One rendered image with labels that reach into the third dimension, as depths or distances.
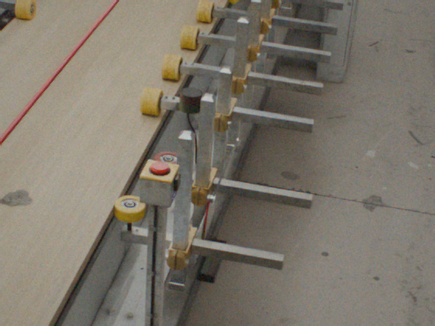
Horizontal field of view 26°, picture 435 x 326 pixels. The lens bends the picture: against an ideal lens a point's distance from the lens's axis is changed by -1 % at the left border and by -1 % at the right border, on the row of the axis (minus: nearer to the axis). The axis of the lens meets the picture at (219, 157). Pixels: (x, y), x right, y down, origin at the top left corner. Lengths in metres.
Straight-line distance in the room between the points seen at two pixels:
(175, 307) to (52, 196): 0.44
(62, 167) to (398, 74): 3.15
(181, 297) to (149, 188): 0.55
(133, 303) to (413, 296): 1.48
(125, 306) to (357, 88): 2.91
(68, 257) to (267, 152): 2.34
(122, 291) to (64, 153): 0.42
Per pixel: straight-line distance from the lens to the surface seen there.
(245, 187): 2.65
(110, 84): 3.06
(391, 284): 3.80
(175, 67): 3.06
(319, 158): 4.51
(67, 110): 2.91
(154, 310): 2.24
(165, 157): 2.68
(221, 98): 2.76
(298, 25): 3.49
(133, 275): 2.69
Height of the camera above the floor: 2.30
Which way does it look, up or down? 31 degrees down
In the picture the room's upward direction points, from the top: 5 degrees clockwise
